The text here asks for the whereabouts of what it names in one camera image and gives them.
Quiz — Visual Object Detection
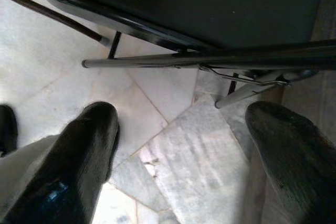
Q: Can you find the black metal table frame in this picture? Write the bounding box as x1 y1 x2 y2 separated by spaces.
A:
0 0 336 109

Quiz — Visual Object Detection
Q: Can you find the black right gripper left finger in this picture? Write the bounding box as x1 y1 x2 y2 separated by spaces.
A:
4 101 121 224

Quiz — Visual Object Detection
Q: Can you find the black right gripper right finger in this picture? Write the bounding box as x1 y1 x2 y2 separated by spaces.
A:
245 100 336 224

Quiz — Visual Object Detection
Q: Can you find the black robot foot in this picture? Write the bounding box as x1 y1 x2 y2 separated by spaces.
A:
0 104 18 158

